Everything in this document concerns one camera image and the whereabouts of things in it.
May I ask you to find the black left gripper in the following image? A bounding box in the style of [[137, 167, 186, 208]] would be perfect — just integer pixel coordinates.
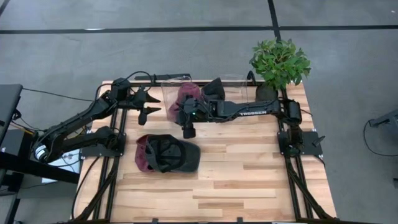
[[130, 86, 162, 126]]

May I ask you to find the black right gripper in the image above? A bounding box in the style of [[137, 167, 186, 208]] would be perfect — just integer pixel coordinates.
[[176, 96, 218, 139]]

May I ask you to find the dark grey baseball cap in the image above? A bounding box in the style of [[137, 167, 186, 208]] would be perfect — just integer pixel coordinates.
[[201, 77, 226, 102]]

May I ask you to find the maroon baseball cap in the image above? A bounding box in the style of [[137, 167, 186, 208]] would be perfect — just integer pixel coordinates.
[[134, 134, 156, 173], [167, 82, 203, 118]]

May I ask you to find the black baseball cap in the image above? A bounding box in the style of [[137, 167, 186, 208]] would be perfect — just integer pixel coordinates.
[[144, 134, 201, 174]]

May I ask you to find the clear plastic bin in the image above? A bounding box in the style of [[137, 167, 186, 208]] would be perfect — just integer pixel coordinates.
[[160, 75, 200, 124], [216, 73, 249, 103]]

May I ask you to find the green potted plant black pot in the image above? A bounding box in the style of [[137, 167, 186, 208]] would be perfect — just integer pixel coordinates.
[[248, 39, 312, 102]]

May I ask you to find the white paper sheet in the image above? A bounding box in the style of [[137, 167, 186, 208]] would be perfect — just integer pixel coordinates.
[[42, 149, 82, 184]]

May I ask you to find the black desk panel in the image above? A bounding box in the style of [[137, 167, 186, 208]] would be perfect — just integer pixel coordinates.
[[0, 83, 24, 147]]

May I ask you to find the black equipment stand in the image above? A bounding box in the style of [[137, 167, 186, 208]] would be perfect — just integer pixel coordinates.
[[0, 129, 80, 194]]

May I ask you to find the grey equipment box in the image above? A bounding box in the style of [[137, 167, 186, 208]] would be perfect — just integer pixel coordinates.
[[368, 108, 398, 128]]

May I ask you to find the black bracket bar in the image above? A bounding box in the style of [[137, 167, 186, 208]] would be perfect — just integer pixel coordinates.
[[134, 73, 192, 82]]

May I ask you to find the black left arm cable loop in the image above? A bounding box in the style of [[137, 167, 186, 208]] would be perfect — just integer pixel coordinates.
[[123, 70, 155, 91]]

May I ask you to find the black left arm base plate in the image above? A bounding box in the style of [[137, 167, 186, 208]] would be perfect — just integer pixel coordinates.
[[80, 133, 127, 158]]

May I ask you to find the thin black floor cable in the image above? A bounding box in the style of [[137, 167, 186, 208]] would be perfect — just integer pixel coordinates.
[[22, 88, 99, 103]]

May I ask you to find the black aluminium table frame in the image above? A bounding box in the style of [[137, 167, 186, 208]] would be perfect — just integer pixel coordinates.
[[58, 80, 374, 224]]

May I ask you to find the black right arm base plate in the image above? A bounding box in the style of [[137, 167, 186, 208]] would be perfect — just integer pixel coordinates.
[[277, 130, 324, 156]]

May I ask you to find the black looped floor cable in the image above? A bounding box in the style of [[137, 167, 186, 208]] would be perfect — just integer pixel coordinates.
[[363, 119, 398, 157]]

